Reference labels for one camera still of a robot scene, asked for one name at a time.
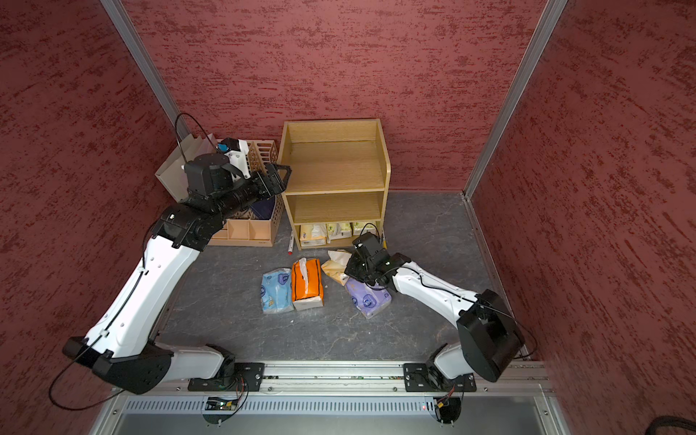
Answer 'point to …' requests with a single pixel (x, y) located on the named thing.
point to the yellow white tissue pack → (313, 235)
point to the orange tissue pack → (307, 289)
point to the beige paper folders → (172, 174)
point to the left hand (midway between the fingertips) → (277, 180)
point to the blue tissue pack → (276, 291)
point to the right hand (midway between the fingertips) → (345, 275)
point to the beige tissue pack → (335, 266)
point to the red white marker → (291, 245)
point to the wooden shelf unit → (340, 180)
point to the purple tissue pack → (367, 298)
